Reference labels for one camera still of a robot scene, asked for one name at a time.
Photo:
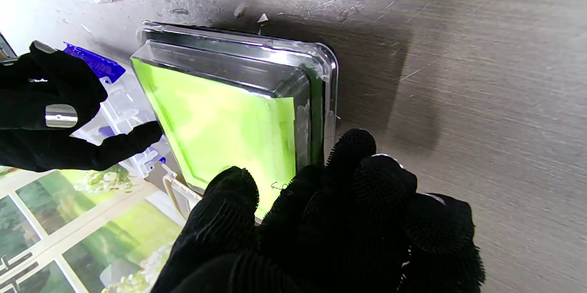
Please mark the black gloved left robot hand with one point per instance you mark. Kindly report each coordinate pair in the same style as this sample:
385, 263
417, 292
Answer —
330, 238

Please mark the small white scrap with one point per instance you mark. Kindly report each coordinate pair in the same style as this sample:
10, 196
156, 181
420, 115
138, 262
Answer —
262, 19

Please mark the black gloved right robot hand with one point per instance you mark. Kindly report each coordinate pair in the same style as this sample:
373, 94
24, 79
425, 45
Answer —
27, 100

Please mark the clear lid with green label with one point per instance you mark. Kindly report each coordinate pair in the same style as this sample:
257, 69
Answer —
220, 123

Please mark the clear box with blue clips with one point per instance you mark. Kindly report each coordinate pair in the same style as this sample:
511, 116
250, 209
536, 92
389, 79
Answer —
124, 105

